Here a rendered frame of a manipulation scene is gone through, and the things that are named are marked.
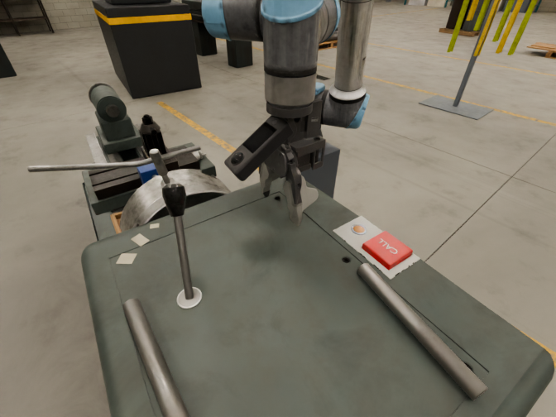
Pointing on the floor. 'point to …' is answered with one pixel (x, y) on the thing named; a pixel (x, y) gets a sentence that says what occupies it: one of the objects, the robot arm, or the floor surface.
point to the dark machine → (150, 45)
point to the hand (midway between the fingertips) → (277, 208)
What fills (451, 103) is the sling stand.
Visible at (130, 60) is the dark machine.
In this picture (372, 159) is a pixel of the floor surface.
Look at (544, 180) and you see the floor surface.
